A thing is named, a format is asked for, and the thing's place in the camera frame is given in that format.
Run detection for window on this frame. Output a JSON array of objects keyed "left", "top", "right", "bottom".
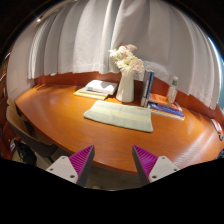
[{"left": 208, "top": 36, "right": 224, "bottom": 108}]

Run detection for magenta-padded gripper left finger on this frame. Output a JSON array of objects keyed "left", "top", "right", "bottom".
[{"left": 45, "top": 144, "right": 96, "bottom": 188}]

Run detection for dark grey upright book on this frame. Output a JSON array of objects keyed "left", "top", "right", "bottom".
[{"left": 140, "top": 69, "right": 152, "bottom": 108}]

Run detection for blue flat book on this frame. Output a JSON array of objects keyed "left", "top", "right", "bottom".
[{"left": 147, "top": 101, "right": 186, "bottom": 121}]

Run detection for yellow flat book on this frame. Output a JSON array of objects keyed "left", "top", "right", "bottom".
[{"left": 73, "top": 89, "right": 110, "bottom": 101}]

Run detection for thick white book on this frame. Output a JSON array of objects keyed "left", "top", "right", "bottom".
[{"left": 85, "top": 79, "right": 119, "bottom": 97}]

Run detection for white and pink flower bouquet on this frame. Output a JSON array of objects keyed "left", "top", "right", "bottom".
[{"left": 108, "top": 43, "right": 146, "bottom": 76}]

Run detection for blue upright book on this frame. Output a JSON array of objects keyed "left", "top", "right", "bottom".
[{"left": 145, "top": 71, "right": 155, "bottom": 108}]

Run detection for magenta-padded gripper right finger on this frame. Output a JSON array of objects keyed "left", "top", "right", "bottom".
[{"left": 131, "top": 144, "right": 181, "bottom": 187}]

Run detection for thin cream book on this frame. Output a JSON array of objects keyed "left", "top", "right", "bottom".
[{"left": 77, "top": 86, "right": 109, "bottom": 99}]

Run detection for clear bottle with green label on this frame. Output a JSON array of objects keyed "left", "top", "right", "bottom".
[{"left": 166, "top": 75, "right": 179, "bottom": 104}]

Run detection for white ceramic vase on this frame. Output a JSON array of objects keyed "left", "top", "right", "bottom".
[{"left": 115, "top": 71, "right": 136, "bottom": 104}]

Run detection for white curtain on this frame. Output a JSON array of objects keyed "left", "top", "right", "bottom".
[{"left": 27, "top": 0, "right": 224, "bottom": 111}]

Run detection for pale green towel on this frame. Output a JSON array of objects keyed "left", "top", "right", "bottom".
[{"left": 83, "top": 99, "right": 155, "bottom": 134}]

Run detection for tan chair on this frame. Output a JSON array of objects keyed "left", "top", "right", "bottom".
[{"left": 5, "top": 98, "right": 59, "bottom": 158}]

